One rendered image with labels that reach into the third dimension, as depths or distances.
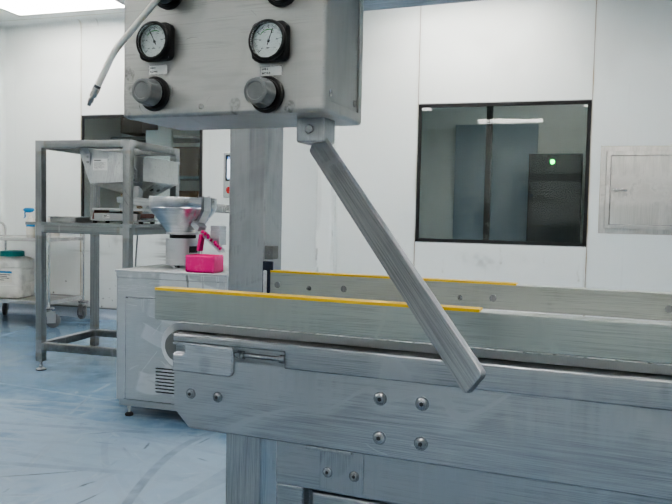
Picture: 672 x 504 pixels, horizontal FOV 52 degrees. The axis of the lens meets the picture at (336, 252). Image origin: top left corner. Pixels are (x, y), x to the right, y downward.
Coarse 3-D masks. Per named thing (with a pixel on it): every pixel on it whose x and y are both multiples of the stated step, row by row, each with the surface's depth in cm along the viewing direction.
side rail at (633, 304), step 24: (288, 288) 97; (312, 288) 96; (336, 288) 95; (360, 288) 94; (384, 288) 92; (432, 288) 90; (456, 288) 89; (480, 288) 88; (504, 288) 87; (528, 288) 86; (552, 288) 85; (576, 288) 84; (552, 312) 85; (576, 312) 84; (600, 312) 83; (624, 312) 82; (648, 312) 81
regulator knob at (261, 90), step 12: (264, 72) 64; (276, 72) 63; (252, 84) 62; (264, 84) 61; (276, 84) 63; (252, 96) 62; (264, 96) 61; (276, 96) 63; (264, 108) 64; (276, 108) 63
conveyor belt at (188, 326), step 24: (264, 336) 70; (288, 336) 70; (312, 336) 69; (336, 336) 68; (168, 360) 75; (528, 360) 61; (552, 360) 60; (576, 360) 60; (600, 360) 59; (624, 360) 59
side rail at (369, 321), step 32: (192, 320) 72; (224, 320) 70; (256, 320) 69; (288, 320) 68; (320, 320) 66; (352, 320) 65; (384, 320) 64; (416, 320) 63; (480, 320) 61; (512, 320) 60; (544, 320) 59; (576, 320) 58; (608, 320) 57; (640, 320) 57; (544, 352) 59; (576, 352) 58; (608, 352) 57; (640, 352) 56
